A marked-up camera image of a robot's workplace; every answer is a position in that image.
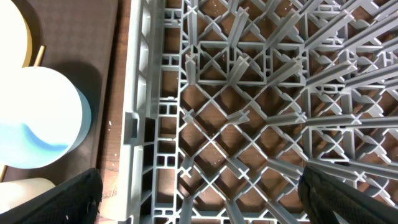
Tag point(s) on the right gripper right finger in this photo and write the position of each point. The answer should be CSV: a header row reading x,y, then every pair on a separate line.
x,y
324,198

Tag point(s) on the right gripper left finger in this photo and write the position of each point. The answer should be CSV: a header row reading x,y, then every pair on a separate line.
x,y
74,201

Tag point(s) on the small pale green cup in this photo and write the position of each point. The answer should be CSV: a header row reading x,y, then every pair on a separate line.
x,y
17,192

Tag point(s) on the light blue bowl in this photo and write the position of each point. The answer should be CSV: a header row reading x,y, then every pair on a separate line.
x,y
43,117

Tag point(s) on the grey dishwasher rack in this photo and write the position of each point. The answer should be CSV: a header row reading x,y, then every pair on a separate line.
x,y
226,102

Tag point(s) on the wooden chopstick left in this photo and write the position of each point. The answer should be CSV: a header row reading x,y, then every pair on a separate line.
x,y
2,172

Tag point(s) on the wooden chopstick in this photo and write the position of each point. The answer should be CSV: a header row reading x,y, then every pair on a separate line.
x,y
39,57
2,172

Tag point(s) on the wooden chopstick right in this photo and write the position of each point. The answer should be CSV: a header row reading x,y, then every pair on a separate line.
x,y
39,57

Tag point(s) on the dark brown serving tray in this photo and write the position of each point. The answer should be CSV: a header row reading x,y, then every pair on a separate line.
x,y
78,35

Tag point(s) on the yellow round plate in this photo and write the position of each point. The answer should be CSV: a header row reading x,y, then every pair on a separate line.
x,y
16,39

